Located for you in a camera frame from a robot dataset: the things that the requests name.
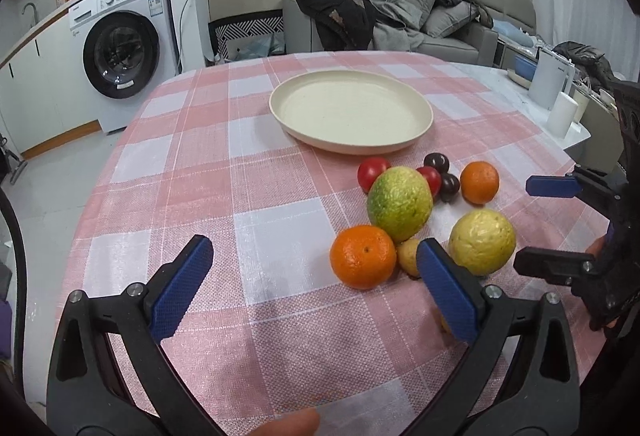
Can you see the white kitchen cabinet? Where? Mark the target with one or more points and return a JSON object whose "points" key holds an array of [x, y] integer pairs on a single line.
{"points": [[44, 90]]}

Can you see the dark purple plum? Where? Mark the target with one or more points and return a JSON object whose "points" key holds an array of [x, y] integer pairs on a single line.
{"points": [[449, 188], [438, 161]]}

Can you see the green yellow guava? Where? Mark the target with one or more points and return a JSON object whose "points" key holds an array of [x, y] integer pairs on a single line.
{"points": [[400, 202]]}

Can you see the pale yellow guava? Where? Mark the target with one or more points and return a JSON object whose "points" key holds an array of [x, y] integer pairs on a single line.
{"points": [[482, 241]]}

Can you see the white cup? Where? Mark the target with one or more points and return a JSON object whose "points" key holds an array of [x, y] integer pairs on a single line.
{"points": [[562, 115]]}

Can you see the grey blanket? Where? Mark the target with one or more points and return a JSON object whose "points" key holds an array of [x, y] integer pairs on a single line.
{"points": [[397, 26]]}

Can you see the grey sofa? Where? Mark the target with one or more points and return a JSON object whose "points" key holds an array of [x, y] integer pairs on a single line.
{"points": [[471, 44]]}

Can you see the person's left hand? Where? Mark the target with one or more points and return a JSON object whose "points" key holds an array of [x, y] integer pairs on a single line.
{"points": [[300, 423]]}

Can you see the black jacket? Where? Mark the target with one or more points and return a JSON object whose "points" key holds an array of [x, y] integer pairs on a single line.
{"points": [[342, 25]]}

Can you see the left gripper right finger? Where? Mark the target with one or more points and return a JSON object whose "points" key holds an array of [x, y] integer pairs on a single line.
{"points": [[518, 375]]}

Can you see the pink checked tablecloth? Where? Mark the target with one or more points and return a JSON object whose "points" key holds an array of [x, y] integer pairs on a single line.
{"points": [[272, 330]]}

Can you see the white kettle appliance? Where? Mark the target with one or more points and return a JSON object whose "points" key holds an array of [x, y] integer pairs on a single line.
{"points": [[554, 74]]}

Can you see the red cherry tomato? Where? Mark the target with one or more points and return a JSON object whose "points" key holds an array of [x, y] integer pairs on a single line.
{"points": [[432, 177], [369, 170]]}

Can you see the white washing machine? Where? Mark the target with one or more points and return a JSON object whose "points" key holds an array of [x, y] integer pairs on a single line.
{"points": [[125, 49]]}

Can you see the person's right hand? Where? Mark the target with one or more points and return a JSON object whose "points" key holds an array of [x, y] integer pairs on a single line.
{"points": [[596, 247]]}

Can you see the black patterned storage basket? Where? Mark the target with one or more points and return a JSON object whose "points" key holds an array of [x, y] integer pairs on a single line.
{"points": [[247, 36]]}

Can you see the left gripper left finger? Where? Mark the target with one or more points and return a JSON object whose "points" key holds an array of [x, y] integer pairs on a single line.
{"points": [[108, 373]]}

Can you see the large orange mandarin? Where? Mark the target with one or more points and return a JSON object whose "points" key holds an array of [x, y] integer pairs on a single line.
{"points": [[363, 257]]}

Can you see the yellow-brown longan fruit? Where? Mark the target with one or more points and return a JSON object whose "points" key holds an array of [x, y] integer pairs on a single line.
{"points": [[406, 256]]}

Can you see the cream round plate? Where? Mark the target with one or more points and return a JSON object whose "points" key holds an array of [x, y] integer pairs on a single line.
{"points": [[351, 112]]}

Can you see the small orange mandarin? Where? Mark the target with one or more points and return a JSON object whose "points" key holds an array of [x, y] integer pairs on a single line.
{"points": [[479, 182]]}

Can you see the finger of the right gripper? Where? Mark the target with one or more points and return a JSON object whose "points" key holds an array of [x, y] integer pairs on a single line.
{"points": [[555, 186], [558, 267]]}

